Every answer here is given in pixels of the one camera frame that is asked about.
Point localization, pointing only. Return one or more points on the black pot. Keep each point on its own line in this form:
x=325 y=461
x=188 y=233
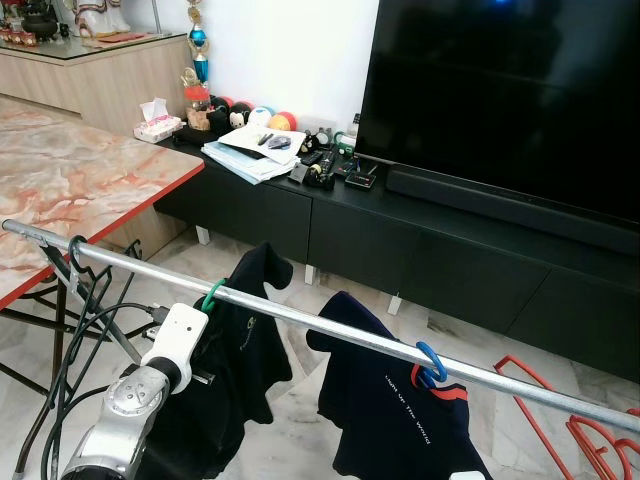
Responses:
x=40 y=25

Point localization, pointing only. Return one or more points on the black flat television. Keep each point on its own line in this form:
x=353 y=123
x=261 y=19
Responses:
x=500 y=90

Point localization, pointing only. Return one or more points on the black TV console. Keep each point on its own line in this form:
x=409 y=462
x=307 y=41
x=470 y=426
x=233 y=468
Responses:
x=420 y=260

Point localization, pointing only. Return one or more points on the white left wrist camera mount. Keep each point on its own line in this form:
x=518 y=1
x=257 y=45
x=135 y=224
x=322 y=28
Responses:
x=178 y=335

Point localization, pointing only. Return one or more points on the stack of white papers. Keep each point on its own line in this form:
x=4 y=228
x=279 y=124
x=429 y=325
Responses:
x=250 y=160

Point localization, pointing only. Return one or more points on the blue hanger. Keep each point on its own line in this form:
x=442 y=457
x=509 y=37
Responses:
x=442 y=362

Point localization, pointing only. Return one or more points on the black tape dispenser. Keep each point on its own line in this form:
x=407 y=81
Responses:
x=322 y=178

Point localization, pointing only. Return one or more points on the black soundbar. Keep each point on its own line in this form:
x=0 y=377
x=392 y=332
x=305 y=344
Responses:
x=500 y=205

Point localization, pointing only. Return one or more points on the orange ball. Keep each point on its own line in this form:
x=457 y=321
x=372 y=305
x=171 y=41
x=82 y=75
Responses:
x=285 y=121

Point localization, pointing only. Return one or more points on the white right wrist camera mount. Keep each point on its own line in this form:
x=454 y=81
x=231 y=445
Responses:
x=468 y=476

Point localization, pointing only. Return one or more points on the navy t-shirt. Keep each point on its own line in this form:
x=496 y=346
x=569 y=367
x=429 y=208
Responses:
x=390 y=420

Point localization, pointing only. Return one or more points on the jar with red lid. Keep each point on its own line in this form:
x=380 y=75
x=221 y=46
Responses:
x=200 y=100

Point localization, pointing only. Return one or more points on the small black electronic box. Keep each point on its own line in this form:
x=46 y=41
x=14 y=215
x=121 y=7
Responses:
x=360 y=180

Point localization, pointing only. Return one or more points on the red hanger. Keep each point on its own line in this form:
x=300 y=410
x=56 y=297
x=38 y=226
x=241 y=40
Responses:
x=575 y=432

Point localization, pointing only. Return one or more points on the white figurine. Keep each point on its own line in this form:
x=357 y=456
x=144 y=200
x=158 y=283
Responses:
x=95 y=15

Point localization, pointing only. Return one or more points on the green hanger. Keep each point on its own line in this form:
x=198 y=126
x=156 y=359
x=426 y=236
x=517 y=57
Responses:
x=207 y=298

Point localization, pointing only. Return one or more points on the black shirt small chest logo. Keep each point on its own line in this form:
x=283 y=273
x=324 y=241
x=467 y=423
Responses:
x=240 y=380

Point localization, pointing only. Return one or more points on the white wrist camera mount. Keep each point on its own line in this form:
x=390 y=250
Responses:
x=468 y=476
x=178 y=335

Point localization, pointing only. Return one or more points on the pink tissue pack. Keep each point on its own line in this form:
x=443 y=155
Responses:
x=158 y=125

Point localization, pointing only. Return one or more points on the marble pattern folding table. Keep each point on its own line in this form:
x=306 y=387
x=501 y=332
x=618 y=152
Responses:
x=70 y=180

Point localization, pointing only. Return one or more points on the tall blue gold trophy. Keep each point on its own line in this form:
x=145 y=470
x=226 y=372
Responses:
x=200 y=40

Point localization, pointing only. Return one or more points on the light wooden sideboard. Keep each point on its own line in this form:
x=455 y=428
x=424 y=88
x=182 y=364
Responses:
x=90 y=80

